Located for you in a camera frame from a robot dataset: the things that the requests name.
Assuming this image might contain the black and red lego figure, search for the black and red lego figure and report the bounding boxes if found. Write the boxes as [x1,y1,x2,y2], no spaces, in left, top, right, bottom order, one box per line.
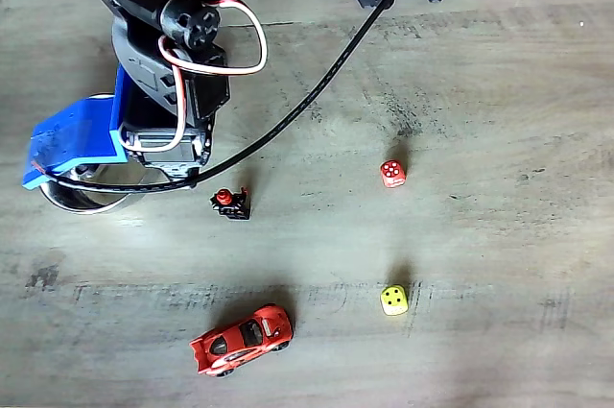
[209,185,252,223]

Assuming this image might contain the shiny steel bowl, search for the shiny steel bowl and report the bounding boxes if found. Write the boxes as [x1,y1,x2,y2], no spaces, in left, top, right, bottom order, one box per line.
[40,93,169,215]

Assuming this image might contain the red die white pips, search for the red die white pips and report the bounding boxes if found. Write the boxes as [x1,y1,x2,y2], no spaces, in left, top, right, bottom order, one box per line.
[379,157,407,190]

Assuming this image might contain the red toy sports car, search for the red toy sports car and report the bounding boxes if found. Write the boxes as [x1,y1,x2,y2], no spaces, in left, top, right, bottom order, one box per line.
[188,302,295,378]

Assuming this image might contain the pale yellow die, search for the pale yellow die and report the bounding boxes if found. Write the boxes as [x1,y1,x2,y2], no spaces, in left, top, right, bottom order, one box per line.
[379,284,409,318]

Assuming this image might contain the white red servo wire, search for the white red servo wire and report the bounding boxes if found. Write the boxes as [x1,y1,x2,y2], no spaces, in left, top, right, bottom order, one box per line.
[160,0,269,77]
[117,64,189,154]

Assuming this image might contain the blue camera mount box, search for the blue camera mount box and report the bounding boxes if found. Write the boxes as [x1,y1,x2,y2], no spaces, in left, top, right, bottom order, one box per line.
[21,64,130,191]

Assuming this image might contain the black braided camera cable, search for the black braided camera cable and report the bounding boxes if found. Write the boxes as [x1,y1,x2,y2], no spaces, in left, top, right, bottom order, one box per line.
[35,0,426,196]

